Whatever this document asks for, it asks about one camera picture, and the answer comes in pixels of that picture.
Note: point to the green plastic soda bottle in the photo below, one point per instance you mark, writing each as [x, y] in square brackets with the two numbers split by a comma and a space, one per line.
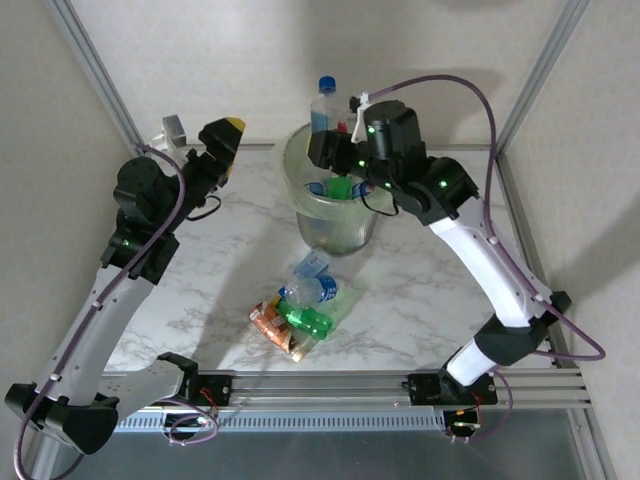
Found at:
[339, 187]
[305, 317]

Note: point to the clear bottle blue white label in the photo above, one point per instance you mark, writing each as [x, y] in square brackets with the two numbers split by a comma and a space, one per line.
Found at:
[322, 112]

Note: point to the small blue label bottle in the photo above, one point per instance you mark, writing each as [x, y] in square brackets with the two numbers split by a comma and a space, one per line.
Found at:
[315, 189]

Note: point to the Pepsi bottle blue label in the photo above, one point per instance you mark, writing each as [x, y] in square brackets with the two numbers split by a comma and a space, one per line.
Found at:
[365, 189]

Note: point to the clear bottle barcode label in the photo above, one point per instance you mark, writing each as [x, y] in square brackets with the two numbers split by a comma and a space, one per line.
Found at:
[312, 262]

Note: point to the crushed clear bottle blue label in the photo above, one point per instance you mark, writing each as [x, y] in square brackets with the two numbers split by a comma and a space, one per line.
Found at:
[307, 291]

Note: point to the orange label tea bottle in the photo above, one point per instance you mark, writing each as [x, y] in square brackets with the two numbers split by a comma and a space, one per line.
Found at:
[275, 330]

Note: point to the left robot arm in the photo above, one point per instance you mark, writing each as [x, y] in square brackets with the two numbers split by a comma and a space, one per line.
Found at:
[95, 320]

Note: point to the grey translucent bin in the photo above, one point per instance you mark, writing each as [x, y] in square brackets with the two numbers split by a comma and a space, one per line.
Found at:
[335, 235]

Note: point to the small circuit board with LED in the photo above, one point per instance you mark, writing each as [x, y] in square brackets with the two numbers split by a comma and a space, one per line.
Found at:
[202, 421]
[462, 425]

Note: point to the aluminium table edge rail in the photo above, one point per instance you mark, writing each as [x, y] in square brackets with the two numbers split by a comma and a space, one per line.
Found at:
[260, 147]
[516, 210]

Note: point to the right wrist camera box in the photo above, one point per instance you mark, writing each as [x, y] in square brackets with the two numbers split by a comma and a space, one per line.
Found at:
[359, 127]

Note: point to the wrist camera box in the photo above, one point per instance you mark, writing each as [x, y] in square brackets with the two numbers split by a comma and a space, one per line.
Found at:
[359, 127]
[174, 129]

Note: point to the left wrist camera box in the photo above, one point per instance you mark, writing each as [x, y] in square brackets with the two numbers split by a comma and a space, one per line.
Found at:
[174, 129]

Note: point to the aluminium frame post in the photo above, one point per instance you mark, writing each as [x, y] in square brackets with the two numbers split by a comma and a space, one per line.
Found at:
[539, 75]
[102, 80]

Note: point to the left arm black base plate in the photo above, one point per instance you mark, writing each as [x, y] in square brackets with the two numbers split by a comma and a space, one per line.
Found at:
[220, 390]

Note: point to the wide aluminium mounting rail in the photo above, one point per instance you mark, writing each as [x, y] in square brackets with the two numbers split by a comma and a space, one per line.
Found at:
[320, 390]

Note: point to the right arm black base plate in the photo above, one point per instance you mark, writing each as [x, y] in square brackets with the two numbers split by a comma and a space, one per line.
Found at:
[422, 390]

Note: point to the aluminium frame leg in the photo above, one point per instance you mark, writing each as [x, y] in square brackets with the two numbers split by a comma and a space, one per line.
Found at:
[595, 450]
[45, 467]

